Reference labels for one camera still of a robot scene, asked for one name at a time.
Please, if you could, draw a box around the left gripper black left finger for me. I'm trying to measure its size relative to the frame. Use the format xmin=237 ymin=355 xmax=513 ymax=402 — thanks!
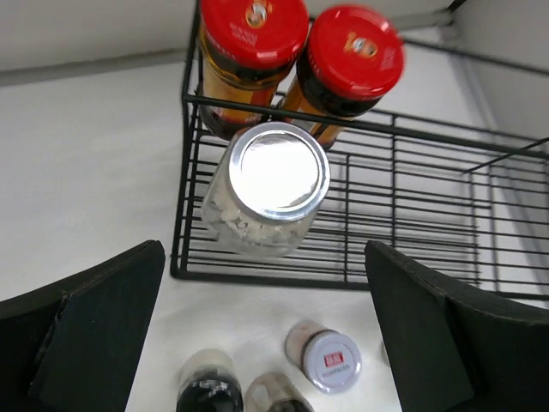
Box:
xmin=1 ymin=240 xmax=166 ymax=411

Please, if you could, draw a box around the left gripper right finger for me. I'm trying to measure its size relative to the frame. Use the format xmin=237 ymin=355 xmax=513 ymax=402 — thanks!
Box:
xmin=365 ymin=240 xmax=548 ymax=411

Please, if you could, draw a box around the black cap spice grinder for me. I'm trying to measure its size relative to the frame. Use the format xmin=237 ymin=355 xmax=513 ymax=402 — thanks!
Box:
xmin=176 ymin=348 xmax=244 ymax=412
xmin=244 ymin=372 xmax=314 ymax=412

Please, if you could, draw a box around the clear glass jar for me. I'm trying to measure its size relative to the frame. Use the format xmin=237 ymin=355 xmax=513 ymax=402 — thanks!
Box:
xmin=202 ymin=121 xmax=330 ymax=257

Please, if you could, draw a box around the red lid sauce jar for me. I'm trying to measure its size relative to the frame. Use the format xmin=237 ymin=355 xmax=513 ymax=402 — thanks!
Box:
xmin=274 ymin=4 xmax=407 ymax=150
xmin=195 ymin=0 xmax=311 ymax=141

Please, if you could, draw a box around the white lid spice jar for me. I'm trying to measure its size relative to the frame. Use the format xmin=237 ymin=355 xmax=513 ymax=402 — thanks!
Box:
xmin=284 ymin=321 xmax=362 ymax=395

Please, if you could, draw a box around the black wire rack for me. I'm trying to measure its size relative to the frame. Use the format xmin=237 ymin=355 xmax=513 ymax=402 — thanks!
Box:
xmin=170 ymin=1 xmax=548 ymax=305

